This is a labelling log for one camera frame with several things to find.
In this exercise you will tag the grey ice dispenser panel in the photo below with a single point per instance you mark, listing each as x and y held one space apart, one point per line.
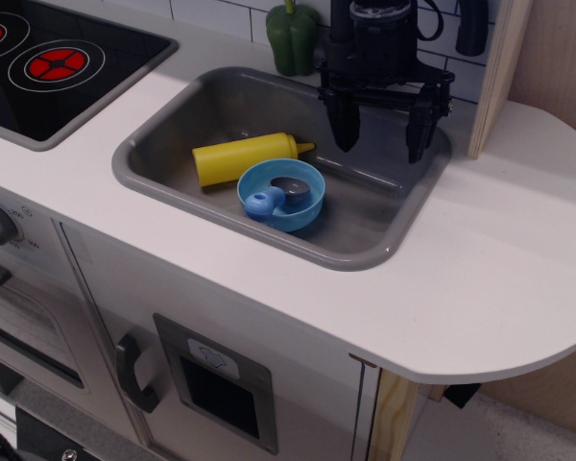
220 384

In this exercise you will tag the grey toy sink basin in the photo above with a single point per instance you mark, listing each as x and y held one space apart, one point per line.
369 197

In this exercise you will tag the black toy faucet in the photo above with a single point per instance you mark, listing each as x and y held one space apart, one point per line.
473 29

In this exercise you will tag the grey cabinet door handle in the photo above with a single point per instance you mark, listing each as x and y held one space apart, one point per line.
126 354

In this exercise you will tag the white toy oven door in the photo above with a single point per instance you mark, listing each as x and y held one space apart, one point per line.
46 335

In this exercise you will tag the black toy stovetop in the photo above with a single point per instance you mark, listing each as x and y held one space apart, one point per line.
59 68

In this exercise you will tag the light blue plastic bowl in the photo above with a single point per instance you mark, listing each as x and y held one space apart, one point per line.
258 178

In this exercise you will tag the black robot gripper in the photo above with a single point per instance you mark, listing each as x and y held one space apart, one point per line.
371 59

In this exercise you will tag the green toy bell pepper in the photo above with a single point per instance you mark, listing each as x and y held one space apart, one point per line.
292 33

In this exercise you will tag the white toy fridge door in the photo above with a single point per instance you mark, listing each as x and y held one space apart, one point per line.
323 397

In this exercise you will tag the blue and grey toy spoon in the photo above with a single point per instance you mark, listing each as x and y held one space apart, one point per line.
283 192

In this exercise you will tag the yellow toy mustard bottle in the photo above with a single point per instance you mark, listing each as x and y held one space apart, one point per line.
227 162

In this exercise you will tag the light wooden side panel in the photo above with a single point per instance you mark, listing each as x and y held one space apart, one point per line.
507 38

